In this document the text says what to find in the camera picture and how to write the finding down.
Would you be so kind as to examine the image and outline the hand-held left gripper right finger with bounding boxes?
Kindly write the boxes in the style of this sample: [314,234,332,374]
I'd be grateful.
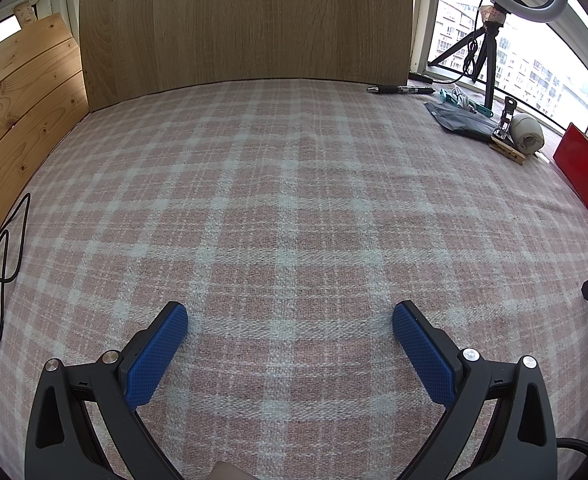
[392,300,559,480]

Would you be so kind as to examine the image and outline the small white camera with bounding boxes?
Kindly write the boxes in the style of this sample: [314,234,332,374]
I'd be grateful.
[508,114,546,155]

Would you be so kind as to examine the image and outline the pink plaid blanket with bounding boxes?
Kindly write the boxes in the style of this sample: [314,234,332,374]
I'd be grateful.
[0,79,588,480]

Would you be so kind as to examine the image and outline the black ring light cable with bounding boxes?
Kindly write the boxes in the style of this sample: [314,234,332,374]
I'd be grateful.
[426,0,514,85]

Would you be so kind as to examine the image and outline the wooden clothespin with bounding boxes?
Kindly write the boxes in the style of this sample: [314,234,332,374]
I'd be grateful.
[489,141,527,166]

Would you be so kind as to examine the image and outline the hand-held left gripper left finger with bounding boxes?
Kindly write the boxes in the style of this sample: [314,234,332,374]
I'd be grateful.
[25,301,189,480]

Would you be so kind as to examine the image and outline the white usb cable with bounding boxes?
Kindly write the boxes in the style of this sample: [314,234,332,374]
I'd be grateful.
[449,87,477,112]

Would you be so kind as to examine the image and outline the red cardboard box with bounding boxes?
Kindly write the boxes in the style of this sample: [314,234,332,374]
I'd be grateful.
[551,121,588,241]

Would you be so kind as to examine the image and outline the black pen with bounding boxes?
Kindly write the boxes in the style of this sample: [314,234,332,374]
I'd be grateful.
[367,85,433,96]

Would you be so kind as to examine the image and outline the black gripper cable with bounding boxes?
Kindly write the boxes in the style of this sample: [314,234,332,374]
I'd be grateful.
[0,194,30,351]
[556,437,588,461]

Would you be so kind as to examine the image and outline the rough wooden block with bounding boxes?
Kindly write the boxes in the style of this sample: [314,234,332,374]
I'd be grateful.
[14,2,39,28]

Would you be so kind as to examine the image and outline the pine plank panel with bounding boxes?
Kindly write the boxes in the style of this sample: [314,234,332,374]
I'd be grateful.
[0,14,90,281]

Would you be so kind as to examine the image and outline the black tripod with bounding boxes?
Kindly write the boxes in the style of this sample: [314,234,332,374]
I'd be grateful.
[428,5,505,111]

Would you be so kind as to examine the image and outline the light oak board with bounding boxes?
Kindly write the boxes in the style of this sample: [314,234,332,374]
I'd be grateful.
[78,0,415,111]

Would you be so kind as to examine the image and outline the large metal clip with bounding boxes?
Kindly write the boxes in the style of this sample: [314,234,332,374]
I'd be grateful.
[493,109,514,142]

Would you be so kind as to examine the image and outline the black pouch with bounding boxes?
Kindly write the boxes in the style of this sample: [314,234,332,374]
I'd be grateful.
[424,101,500,142]

